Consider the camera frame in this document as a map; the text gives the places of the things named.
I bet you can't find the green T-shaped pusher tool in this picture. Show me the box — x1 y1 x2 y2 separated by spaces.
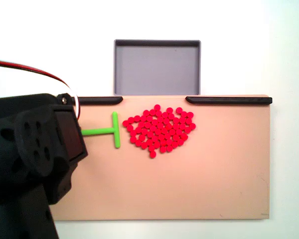
80 111 122 149

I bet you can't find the pile of red round granules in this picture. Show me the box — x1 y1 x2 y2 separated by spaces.
122 104 197 159

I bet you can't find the grey rectangular tray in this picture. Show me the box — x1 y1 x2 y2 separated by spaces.
113 38 202 96

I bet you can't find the beige rectangular work board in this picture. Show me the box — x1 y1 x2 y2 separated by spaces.
48 94 273 221

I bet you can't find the black edge rail strip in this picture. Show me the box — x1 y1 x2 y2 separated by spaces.
71 96 124 106
185 96 273 106

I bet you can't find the red black white servo cable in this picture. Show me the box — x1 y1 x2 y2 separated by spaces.
0 58 81 118

